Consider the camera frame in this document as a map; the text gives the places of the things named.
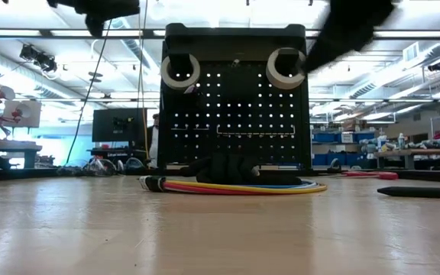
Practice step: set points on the black pen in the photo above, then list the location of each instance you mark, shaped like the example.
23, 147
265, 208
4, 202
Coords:
422, 192

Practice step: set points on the black ceiling projector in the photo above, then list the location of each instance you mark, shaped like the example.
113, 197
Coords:
437, 66

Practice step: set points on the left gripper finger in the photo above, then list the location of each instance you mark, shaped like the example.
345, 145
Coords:
95, 26

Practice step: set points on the blue storage bin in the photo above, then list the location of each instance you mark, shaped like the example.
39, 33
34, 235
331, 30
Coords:
364, 136
325, 137
338, 158

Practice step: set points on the wooden workbench with dark legs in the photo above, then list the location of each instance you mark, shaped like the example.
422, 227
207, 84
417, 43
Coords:
6, 146

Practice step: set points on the wooden workbench with clutter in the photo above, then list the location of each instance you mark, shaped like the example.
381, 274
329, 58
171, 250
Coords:
415, 152

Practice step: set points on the clear plastic bottle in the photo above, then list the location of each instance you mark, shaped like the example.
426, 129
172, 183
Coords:
401, 142

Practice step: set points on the person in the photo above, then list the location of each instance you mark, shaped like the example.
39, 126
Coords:
153, 141

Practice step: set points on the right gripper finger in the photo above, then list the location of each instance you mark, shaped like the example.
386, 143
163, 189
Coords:
321, 55

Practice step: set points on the white masking tape roll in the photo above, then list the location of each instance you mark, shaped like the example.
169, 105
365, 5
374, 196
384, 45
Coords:
180, 86
285, 84

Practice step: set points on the white board with red print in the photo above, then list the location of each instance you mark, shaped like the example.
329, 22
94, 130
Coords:
33, 114

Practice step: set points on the black work glove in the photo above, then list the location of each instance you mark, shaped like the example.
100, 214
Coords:
224, 168
281, 180

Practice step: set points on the black aluminium table frame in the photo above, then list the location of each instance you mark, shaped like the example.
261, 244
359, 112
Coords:
13, 173

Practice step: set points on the black ceiling camera rig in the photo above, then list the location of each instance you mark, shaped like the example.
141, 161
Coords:
38, 57

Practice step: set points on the black monitor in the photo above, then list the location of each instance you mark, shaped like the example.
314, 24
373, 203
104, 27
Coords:
109, 126

